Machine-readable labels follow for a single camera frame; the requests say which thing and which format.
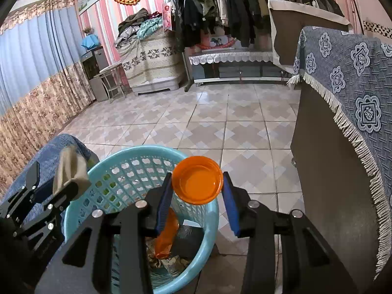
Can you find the blue cloth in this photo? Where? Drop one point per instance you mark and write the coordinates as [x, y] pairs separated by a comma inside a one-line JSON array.
[[91, 42]]

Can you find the small potted plant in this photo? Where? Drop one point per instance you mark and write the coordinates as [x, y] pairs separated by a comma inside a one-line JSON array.
[[88, 30]]

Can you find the metal clothes rack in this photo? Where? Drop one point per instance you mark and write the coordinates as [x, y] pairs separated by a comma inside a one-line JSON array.
[[186, 67]]

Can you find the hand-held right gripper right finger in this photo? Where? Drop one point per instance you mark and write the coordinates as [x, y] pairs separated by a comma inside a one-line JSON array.
[[231, 205]]

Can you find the pink hanging bag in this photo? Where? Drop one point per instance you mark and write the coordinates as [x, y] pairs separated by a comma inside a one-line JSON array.
[[167, 17]]

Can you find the low glass cabinet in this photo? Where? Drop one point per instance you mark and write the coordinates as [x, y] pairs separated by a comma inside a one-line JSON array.
[[239, 72]]

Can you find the blue knitted blanket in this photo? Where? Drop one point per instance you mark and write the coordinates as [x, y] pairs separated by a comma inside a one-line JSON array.
[[46, 156]]

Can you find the light blue plastic basket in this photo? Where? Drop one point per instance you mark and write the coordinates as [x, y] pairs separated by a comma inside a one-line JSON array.
[[122, 165]]

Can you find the black ribbed paper cup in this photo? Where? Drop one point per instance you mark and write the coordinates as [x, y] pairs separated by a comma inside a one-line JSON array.
[[188, 240]]

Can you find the pile of folded clothes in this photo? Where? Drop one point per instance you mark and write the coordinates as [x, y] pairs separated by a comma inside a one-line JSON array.
[[137, 27]]

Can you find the row of hanging clothes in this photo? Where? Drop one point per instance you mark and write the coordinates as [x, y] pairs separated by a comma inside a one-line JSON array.
[[239, 9]]

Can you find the orange snack packet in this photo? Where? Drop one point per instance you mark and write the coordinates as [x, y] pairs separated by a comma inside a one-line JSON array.
[[167, 235]]

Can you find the beige cloth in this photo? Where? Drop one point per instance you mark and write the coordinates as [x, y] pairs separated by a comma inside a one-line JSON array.
[[69, 168]]

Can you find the brown sofa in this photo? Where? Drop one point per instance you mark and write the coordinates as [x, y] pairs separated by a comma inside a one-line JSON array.
[[330, 190]]

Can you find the small metal table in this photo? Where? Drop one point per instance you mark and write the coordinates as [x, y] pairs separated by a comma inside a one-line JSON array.
[[111, 67]]

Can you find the red printed cushion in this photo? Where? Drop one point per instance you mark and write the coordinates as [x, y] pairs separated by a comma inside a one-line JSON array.
[[217, 42]]

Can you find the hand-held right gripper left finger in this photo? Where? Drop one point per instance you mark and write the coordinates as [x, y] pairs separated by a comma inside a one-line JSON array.
[[164, 205]]

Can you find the small orange bowl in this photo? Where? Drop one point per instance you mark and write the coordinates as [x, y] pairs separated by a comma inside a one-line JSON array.
[[196, 180]]

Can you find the black coat stand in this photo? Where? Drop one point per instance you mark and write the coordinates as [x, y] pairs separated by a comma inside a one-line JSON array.
[[355, 6]]

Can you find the camouflage bag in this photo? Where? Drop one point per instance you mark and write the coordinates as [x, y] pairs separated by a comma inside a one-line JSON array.
[[171, 262]]

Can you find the blue patterned fringed cover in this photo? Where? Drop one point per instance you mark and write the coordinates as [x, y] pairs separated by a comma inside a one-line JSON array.
[[352, 82]]

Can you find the white lace cloth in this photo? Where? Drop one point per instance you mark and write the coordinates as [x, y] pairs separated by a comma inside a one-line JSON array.
[[229, 57]]

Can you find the storage box with patterned cover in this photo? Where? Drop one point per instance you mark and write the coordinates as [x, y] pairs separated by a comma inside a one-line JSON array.
[[150, 61]]

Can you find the white paper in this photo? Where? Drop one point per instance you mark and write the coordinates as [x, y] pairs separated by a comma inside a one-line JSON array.
[[191, 223]]

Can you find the blue and floral curtain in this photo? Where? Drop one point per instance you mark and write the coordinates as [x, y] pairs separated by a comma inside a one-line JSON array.
[[36, 67]]

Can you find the brown armchair with white cover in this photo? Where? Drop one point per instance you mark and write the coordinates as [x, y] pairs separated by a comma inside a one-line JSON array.
[[294, 27]]

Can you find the grey water dispenser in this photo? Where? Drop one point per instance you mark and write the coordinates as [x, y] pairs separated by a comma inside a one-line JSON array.
[[95, 76]]

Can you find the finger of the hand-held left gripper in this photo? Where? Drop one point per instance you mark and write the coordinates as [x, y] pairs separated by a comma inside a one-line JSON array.
[[32, 177], [66, 196]]

